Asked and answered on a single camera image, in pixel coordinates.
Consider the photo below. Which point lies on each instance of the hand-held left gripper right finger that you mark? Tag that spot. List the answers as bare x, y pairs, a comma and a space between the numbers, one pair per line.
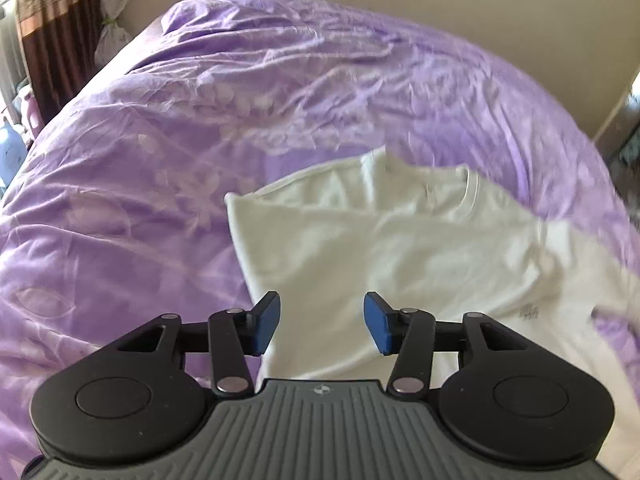
377, 322

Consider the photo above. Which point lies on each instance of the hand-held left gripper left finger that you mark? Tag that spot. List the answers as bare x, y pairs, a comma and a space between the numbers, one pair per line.
265, 322

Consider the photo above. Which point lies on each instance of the white t-shirt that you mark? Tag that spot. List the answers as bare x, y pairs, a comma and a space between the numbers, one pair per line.
400, 260

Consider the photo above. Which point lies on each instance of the purple floral blanket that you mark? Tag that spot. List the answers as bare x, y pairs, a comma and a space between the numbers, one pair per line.
150, 160

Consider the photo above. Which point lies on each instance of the white sheer tied curtain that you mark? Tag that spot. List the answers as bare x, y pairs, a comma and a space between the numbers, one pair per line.
116, 20

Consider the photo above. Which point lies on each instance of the brown patterned curtain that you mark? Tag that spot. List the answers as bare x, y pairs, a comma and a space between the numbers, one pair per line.
55, 35

